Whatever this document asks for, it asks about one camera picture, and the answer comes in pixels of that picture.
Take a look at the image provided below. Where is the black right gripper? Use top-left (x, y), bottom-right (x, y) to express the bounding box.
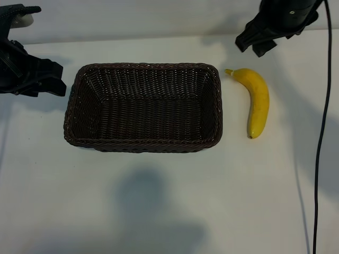
top-left (235, 0), bottom-right (323, 57)

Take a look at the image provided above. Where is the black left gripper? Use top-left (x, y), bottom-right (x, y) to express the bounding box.
top-left (0, 39), bottom-right (67, 97)

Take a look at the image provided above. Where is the yellow banana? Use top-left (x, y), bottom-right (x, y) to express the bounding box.
top-left (224, 68), bottom-right (270, 140)

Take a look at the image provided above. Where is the dark brown wicker basket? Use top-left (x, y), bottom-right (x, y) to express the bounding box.
top-left (63, 62), bottom-right (222, 153)

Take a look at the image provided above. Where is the black cable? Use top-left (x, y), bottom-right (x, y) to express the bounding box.
top-left (311, 0), bottom-right (332, 254)

